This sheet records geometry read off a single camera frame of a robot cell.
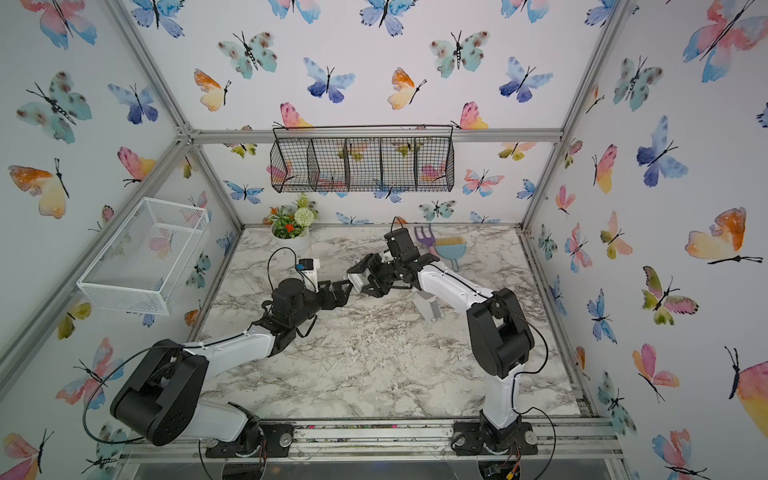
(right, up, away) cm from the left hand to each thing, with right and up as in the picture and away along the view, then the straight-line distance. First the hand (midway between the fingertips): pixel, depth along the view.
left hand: (346, 280), depth 86 cm
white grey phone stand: (+24, -9, +8) cm, 27 cm away
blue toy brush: (+35, +10, +28) cm, 46 cm away
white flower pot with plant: (-21, +17, +15) cm, 31 cm away
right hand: (+2, +2, -4) cm, 5 cm away
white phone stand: (+4, 0, -2) cm, 4 cm away
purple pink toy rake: (+27, +13, +31) cm, 43 cm away
